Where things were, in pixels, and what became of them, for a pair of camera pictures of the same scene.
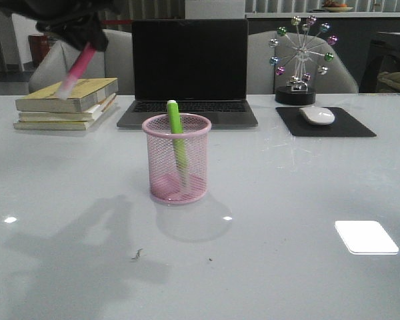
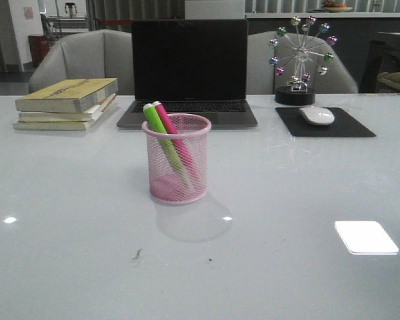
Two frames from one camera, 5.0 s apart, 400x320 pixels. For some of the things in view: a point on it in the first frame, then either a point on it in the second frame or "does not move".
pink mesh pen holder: [177, 161] does not move
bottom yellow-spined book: [53, 125] does not move
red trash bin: [40, 47] does not move
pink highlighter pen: [79, 66] → [173, 134]
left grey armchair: [56, 62] does not move
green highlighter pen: [179, 145] → [167, 144]
